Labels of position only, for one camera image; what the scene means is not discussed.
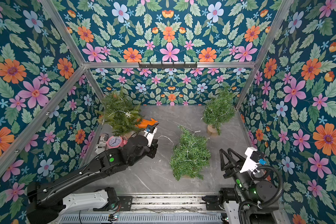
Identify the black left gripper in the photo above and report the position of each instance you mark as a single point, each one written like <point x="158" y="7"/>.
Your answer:
<point x="152" y="148"/>

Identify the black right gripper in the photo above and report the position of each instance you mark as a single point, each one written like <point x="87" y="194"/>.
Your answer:
<point x="235" y="167"/>

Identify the dark green tree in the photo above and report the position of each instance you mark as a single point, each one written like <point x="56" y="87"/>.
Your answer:
<point x="220" y="110"/>
<point x="190" y="155"/>

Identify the light green fern christmas tree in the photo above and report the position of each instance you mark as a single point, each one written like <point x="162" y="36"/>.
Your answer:
<point x="118" y="111"/>

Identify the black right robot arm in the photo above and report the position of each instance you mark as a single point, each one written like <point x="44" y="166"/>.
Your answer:
<point x="257" y="189"/>

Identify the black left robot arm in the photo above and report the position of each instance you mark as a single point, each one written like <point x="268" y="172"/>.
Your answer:
<point x="49" y="201"/>

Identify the orange plush toy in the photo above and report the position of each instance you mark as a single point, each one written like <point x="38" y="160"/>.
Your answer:
<point x="144" y="123"/>

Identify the pink alarm clock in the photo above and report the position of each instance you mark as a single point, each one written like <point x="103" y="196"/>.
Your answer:
<point x="116" y="142"/>

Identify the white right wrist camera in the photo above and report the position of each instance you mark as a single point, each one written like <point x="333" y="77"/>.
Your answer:
<point x="254" y="158"/>

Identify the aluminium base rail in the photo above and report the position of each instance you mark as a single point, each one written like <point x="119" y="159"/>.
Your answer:
<point x="144" y="208"/>

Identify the black hook rail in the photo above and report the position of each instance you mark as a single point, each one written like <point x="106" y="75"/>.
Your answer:
<point x="161" y="65"/>

